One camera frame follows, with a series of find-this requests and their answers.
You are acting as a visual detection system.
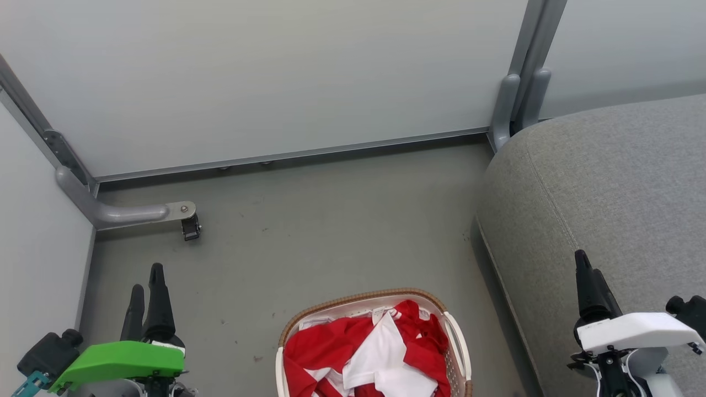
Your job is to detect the black caster wheel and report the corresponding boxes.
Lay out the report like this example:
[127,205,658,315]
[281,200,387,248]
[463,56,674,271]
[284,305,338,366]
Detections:
[181,214,202,242]

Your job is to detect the red white-striped jersey shorts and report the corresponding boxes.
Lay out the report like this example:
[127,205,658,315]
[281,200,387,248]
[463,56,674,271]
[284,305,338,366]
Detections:
[317,299,452,397]

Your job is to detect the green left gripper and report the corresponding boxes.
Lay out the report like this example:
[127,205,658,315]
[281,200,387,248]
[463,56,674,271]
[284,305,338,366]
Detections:
[49,263,188,397]

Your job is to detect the white laundry basket brown rim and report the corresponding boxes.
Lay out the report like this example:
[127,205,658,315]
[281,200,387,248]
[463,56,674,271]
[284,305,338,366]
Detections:
[275,288,474,397]

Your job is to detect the teal left camera connector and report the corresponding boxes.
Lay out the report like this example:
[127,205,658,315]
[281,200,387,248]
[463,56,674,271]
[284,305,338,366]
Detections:
[11,371,51,397]

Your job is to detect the grey metal partition frame post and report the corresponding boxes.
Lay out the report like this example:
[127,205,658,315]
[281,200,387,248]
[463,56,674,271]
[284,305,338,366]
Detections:
[0,55,100,195]

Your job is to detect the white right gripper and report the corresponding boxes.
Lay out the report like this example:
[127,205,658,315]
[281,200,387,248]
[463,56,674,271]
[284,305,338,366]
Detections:
[568,250,705,397]

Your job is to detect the grey partition foot bracket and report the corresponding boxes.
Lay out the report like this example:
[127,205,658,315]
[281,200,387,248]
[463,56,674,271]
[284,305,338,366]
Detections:
[55,165,197,231]

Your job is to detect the aluminium partition base rail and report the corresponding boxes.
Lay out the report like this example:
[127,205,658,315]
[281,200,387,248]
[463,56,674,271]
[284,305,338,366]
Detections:
[95,128,491,184]

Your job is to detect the grey partition post bracket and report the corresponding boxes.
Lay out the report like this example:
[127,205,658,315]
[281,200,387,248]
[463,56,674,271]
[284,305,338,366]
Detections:
[489,0,569,153]

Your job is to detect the grey fabric sofa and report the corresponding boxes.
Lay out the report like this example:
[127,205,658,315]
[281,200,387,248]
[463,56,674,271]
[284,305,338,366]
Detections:
[475,94,706,397]

